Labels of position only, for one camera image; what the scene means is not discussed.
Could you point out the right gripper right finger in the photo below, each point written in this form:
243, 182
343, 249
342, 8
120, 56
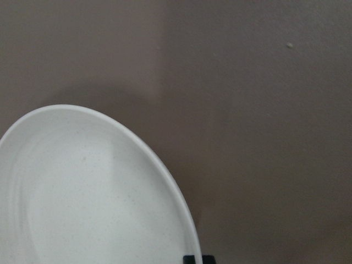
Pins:
208, 259

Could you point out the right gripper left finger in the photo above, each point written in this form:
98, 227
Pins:
189, 259

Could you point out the cream round plate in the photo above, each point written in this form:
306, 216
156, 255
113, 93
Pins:
79, 187

